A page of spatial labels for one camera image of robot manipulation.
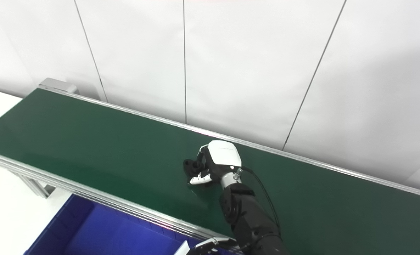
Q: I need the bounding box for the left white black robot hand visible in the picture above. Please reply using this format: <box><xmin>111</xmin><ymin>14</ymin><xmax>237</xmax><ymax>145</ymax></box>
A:
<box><xmin>174</xmin><ymin>237</ymin><xmax>240</xmax><ymax>255</ymax></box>

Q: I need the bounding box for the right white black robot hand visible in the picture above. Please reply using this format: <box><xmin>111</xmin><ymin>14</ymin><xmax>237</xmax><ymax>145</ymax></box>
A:
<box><xmin>190</xmin><ymin>140</ymin><xmax>244</xmax><ymax>189</ymax></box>

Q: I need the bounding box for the black plastic bracket part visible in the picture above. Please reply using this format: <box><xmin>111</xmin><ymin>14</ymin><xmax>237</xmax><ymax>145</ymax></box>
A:
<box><xmin>183</xmin><ymin>158</ymin><xmax>205</xmax><ymax>178</ymax></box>

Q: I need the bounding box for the blue plastic bin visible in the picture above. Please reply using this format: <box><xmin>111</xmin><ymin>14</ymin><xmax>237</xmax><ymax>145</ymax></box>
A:
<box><xmin>24</xmin><ymin>194</ymin><xmax>231</xmax><ymax>255</ymax></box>

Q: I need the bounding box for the green conveyor belt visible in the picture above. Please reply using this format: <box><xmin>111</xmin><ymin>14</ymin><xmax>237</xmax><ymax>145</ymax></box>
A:
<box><xmin>0</xmin><ymin>78</ymin><xmax>420</xmax><ymax>255</ymax></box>
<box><xmin>0</xmin><ymin>89</ymin><xmax>420</xmax><ymax>255</ymax></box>

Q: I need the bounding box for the aluminium conveyor leg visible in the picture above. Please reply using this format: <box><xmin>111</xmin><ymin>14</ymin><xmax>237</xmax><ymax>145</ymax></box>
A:
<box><xmin>0</xmin><ymin>161</ymin><xmax>56</xmax><ymax>199</ymax></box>

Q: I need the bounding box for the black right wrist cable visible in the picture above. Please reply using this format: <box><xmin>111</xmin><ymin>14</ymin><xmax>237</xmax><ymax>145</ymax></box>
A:
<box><xmin>233</xmin><ymin>166</ymin><xmax>282</xmax><ymax>235</ymax></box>

